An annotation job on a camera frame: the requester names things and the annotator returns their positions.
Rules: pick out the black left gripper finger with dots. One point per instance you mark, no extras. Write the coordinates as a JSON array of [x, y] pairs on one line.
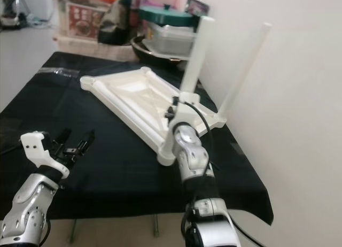
[[86, 143], [64, 138]]

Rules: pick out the white plastic table top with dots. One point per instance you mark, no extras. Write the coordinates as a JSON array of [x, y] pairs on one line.
[[133, 92]]

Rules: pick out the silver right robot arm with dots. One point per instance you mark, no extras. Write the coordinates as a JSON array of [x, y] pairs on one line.
[[192, 156]]

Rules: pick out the black tablecloth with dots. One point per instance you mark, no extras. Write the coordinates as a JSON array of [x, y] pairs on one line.
[[112, 177]]

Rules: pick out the black wok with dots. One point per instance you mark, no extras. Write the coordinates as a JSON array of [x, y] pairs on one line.
[[141, 53]]

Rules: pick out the metal folding table leg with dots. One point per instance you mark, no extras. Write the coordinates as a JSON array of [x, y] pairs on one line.
[[155, 225], [72, 233]]

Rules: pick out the beige cloth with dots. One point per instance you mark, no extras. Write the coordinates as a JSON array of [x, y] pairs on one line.
[[91, 48]]

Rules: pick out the green round pot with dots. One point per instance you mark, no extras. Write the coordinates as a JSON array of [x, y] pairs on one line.
[[165, 16]]

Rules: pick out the orange lid storage box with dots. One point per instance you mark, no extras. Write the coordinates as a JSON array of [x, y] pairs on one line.
[[83, 20]]

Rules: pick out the white appliance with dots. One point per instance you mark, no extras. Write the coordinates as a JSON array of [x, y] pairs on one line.
[[40, 2]]

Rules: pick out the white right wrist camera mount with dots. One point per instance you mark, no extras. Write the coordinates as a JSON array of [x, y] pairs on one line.
[[187, 100]]

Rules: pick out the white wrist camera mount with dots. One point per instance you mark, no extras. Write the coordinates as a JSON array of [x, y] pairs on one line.
[[35, 145], [187, 100]]

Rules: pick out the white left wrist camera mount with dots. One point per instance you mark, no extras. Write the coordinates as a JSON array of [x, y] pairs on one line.
[[35, 145]]

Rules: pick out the dark picture frame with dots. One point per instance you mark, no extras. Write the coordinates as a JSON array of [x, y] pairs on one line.
[[197, 6]]

